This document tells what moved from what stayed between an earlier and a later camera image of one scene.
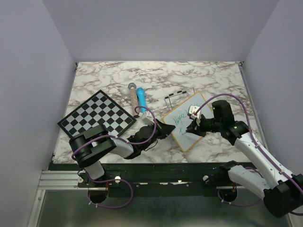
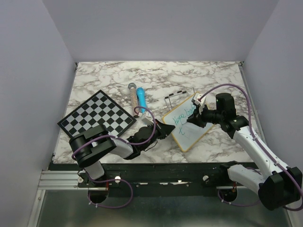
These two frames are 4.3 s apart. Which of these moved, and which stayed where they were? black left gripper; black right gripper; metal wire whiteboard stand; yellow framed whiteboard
Moved: black right gripper
Stayed: yellow framed whiteboard; metal wire whiteboard stand; black left gripper
